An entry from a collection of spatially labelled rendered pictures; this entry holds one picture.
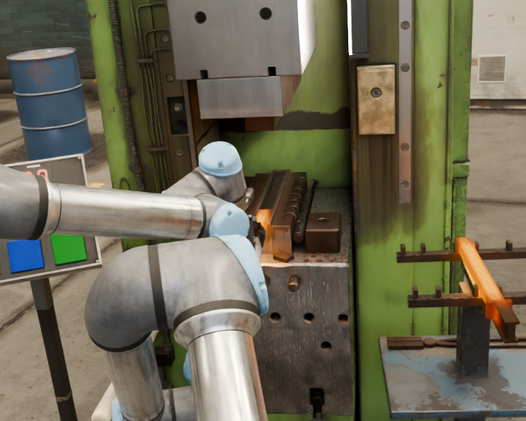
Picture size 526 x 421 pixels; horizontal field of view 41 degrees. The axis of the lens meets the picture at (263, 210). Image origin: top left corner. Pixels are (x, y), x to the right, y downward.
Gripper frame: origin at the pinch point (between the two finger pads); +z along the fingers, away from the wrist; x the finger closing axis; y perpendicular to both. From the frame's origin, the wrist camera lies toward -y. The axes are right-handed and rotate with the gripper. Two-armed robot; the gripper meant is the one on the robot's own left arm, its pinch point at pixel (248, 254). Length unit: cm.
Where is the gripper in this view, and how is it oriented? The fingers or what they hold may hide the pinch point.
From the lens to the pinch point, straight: 158.4
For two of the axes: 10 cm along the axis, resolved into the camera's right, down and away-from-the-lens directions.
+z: 1.4, 6.3, 7.6
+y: -1.0, 7.8, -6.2
